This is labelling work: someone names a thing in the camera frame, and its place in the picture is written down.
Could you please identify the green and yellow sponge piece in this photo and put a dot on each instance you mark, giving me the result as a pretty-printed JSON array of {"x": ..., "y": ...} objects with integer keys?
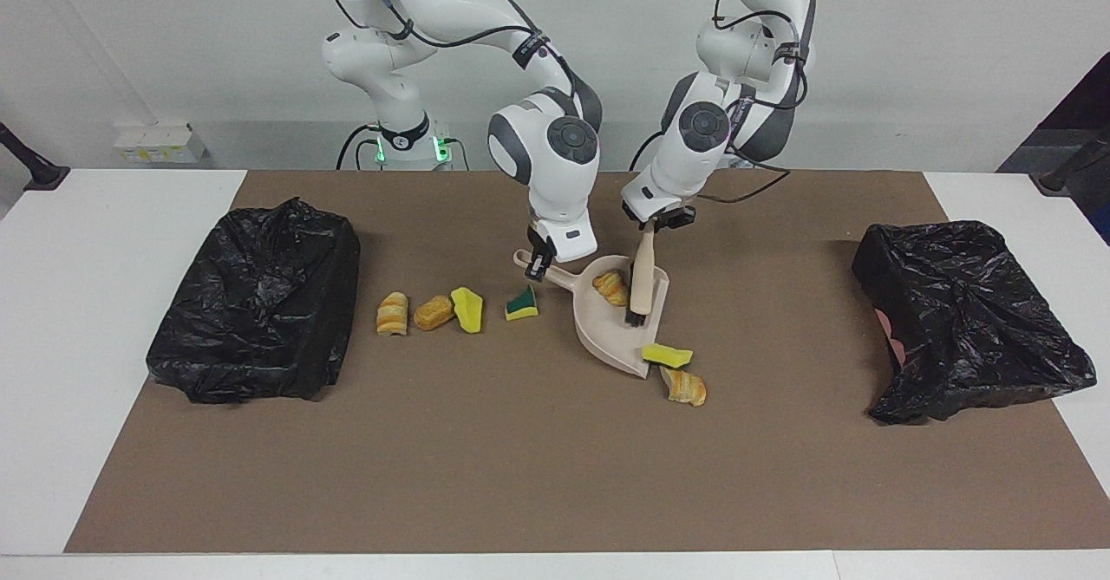
[{"x": 522, "y": 306}]

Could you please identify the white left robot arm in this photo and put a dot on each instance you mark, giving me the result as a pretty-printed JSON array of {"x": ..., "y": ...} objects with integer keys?
[{"x": 694, "y": 164}]

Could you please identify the black bag lined bin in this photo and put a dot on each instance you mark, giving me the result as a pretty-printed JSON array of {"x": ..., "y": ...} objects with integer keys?
[{"x": 251, "y": 320}]

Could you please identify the brown fried nugget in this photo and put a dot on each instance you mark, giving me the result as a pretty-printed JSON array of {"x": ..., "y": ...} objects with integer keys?
[{"x": 433, "y": 313}]

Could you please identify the beige plastic dustpan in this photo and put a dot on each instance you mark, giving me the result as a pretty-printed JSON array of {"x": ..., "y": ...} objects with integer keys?
[{"x": 607, "y": 333}]

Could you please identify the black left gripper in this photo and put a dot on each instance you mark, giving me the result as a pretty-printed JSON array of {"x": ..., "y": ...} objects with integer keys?
[{"x": 672, "y": 218}]

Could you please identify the brown paper table mat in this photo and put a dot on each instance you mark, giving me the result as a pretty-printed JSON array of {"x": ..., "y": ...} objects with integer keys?
[{"x": 555, "y": 493}]

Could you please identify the black stand foot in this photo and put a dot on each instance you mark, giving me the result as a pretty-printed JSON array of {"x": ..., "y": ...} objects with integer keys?
[
  {"x": 1062, "y": 179},
  {"x": 43, "y": 175}
]

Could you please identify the beige hand brush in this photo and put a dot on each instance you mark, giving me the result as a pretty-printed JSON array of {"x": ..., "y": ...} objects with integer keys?
[{"x": 643, "y": 276}]

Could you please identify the yellow sponge block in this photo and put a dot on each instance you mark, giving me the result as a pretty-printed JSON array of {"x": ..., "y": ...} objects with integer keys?
[{"x": 668, "y": 355}]

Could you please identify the striped croissant piece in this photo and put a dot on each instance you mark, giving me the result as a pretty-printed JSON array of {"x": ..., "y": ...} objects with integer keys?
[
  {"x": 392, "y": 314},
  {"x": 611, "y": 288}
]

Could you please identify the torn croissant chunk pale inside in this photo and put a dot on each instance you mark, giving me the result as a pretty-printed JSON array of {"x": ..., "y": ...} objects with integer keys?
[{"x": 685, "y": 387}]

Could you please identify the yellow sponge wedge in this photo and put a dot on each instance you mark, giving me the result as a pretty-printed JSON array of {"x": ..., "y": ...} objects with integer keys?
[{"x": 468, "y": 311}]

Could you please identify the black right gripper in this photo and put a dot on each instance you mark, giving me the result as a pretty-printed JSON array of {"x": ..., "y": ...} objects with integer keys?
[{"x": 536, "y": 240}]

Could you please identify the black bag over pink bin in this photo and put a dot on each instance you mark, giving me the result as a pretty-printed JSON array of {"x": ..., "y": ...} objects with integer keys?
[{"x": 971, "y": 320}]

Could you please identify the pink plastic bin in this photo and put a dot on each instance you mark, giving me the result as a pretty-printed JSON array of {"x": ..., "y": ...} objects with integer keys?
[{"x": 893, "y": 343}]

